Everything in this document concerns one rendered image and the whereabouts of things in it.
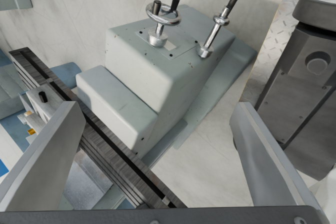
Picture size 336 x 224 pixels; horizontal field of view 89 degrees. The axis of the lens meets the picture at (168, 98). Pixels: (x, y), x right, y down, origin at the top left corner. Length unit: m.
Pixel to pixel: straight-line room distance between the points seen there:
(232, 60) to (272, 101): 0.47
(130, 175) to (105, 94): 0.30
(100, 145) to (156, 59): 0.38
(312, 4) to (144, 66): 0.46
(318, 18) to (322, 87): 0.17
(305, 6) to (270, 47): 0.24
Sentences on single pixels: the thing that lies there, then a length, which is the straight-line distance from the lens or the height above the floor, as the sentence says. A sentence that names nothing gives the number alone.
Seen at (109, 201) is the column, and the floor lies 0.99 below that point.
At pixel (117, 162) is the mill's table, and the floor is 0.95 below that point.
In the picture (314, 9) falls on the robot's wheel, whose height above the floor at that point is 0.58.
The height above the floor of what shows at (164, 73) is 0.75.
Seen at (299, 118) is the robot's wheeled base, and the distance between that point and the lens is 0.65.
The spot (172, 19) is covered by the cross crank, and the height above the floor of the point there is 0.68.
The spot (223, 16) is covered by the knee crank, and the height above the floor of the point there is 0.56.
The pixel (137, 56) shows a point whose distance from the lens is 0.59.
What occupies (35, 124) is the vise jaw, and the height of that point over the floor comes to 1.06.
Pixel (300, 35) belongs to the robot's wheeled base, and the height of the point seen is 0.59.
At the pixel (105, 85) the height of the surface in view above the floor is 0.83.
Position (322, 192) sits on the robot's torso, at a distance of 0.40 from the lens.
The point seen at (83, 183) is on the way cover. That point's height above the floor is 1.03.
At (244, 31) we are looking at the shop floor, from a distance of 1.20.
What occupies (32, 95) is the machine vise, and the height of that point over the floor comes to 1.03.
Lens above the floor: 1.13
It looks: 40 degrees down
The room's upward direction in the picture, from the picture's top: 128 degrees counter-clockwise
